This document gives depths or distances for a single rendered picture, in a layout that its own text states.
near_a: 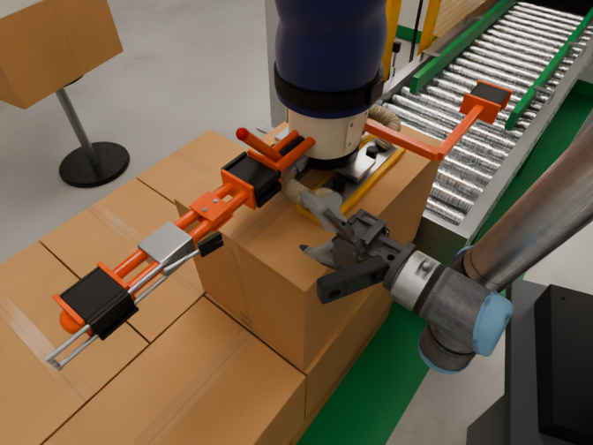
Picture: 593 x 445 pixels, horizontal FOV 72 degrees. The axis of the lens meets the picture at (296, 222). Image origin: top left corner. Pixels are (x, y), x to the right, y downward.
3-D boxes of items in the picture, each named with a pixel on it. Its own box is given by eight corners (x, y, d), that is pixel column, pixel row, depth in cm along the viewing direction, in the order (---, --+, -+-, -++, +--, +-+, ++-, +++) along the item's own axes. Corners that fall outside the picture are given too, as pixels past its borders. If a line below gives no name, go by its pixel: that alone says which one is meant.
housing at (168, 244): (173, 235, 76) (168, 219, 72) (198, 253, 73) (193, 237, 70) (142, 260, 72) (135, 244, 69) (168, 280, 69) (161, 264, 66)
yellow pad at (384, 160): (372, 137, 111) (375, 122, 107) (406, 152, 107) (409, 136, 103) (295, 210, 94) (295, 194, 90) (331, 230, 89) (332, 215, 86)
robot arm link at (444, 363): (477, 334, 78) (499, 305, 68) (458, 389, 72) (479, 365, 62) (429, 312, 81) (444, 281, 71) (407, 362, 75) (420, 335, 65)
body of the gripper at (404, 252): (353, 233, 77) (410, 266, 72) (326, 262, 73) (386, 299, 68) (357, 205, 71) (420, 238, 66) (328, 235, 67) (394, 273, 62)
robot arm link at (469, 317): (480, 371, 62) (503, 346, 54) (406, 323, 67) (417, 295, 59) (505, 323, 66) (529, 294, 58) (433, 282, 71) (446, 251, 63)
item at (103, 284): (110, 277, 69) (100, 260, 65) (138, 301, 66) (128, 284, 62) (65, 313, 65) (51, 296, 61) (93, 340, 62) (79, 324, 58)
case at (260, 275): (321, 184, 156) (327, 90, 126) (415, 237, 139) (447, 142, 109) (202, 289, 126) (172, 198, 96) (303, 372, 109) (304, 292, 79)
